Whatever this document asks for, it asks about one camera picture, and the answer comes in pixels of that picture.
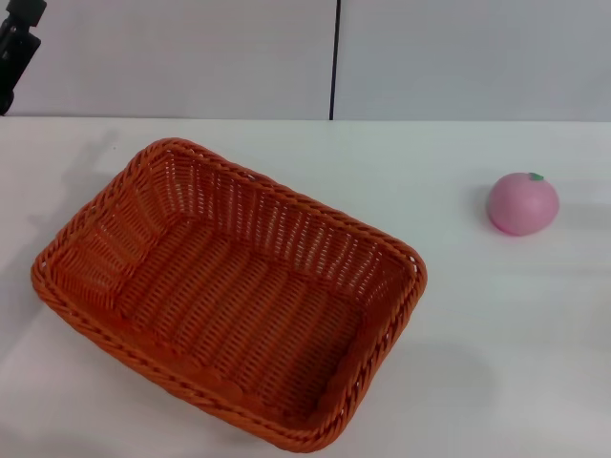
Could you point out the pink toy peach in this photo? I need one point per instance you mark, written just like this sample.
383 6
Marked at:
520 205

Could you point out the orange woven plastic basket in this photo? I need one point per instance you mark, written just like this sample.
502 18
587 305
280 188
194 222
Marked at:
238 296

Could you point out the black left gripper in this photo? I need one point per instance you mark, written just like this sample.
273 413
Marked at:
16 52

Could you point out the black wall seam strip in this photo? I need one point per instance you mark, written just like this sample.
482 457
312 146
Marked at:
334 57

